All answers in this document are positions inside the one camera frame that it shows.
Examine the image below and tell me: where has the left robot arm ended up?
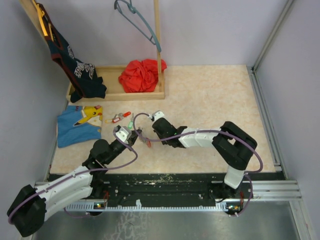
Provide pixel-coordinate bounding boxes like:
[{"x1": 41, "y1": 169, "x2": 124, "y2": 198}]
[{"x1": 7, "y1": 130, "x2": 138, "y2": 238}]

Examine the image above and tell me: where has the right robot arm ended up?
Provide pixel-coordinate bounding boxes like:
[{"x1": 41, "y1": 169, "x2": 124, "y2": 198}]
[{"x1": 152, "y1": 117, "x2": 258, "y2": 198}]

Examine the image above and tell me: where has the red crumpled cloth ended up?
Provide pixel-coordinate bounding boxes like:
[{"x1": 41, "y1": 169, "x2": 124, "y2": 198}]
[{"x1": 118, "y1": 59, "x2": 159, "y2": 93}]

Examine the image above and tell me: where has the blue pikachu shirt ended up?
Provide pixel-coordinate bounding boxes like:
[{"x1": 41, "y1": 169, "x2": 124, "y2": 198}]
[{"x1": 56, "y1": 105, "x2": 103, "y2": 148}]

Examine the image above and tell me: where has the wooden rack tray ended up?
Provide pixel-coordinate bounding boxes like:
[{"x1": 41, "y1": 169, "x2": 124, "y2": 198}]
[{"x1": 19, "y1": 0, "x2": 165, "y2": 104}]

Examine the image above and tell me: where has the dark navy jersey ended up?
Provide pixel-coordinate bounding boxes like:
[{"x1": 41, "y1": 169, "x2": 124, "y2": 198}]
[{"x1": 40, "y1": 4, "x2": 107, "y2": 103}]

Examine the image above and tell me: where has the teal clothes hanger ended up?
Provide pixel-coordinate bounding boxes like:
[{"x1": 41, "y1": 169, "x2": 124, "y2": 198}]
[{"x1": 114, "y1": 0, "x2": 162, "y2": 53}]

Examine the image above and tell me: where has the yellow clothes hanger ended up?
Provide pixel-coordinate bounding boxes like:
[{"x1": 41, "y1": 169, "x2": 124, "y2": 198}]
[{"x1": 31, "y1": 0, "x2": 54, "y2": 41}]

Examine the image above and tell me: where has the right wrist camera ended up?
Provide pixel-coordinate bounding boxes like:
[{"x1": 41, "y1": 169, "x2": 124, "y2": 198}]
[{"x1": 149, "y1": 110, "x2": 165, "y2": 122}]

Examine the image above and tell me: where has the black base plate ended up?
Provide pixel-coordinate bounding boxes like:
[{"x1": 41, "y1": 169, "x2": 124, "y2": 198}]
[{"x1": 47, "y1": 172, "x2": 287, "y2": 208}]

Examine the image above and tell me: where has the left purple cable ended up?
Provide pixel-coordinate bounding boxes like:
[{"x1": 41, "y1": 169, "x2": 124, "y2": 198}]
[{"x1": 7, "y1": 127, "x2": 139, "y2": 225}]

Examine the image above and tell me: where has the aluminium frame rail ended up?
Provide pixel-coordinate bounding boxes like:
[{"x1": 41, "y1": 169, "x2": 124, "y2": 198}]
[{"x1": 256, "y1": 0, "x2": 320, "y2": 238}]

